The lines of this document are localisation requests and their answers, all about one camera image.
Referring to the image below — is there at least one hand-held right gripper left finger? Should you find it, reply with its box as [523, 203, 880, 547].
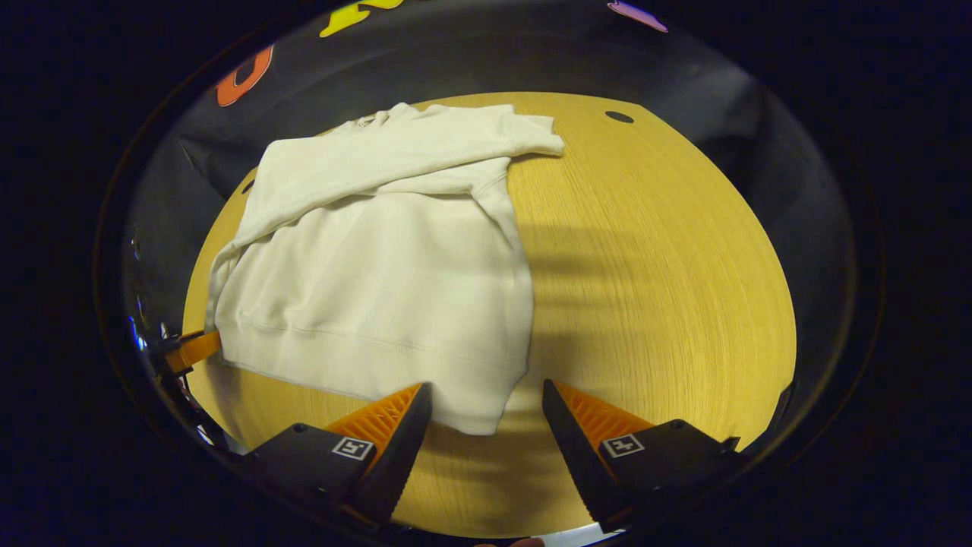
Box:
[247, 381, 434, 526]

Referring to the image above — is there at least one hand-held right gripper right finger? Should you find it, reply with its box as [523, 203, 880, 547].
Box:
[541, 378, 742, 534]

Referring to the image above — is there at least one cream sweatshirt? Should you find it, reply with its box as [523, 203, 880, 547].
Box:
[205, 103, 566, 436]

